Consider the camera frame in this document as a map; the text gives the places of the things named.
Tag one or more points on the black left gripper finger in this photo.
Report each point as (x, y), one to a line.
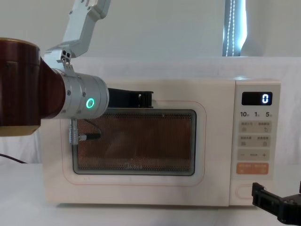
(146, 100)

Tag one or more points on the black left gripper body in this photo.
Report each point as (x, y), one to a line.
(122, 99)

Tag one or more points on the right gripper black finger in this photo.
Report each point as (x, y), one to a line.
(299, 187)
(264, 196)

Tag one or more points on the cream microwave oven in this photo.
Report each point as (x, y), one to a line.
(164, 188)

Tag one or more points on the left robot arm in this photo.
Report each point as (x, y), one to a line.
(23, 84)

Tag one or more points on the white curtain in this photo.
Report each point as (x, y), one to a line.
(164, 26)

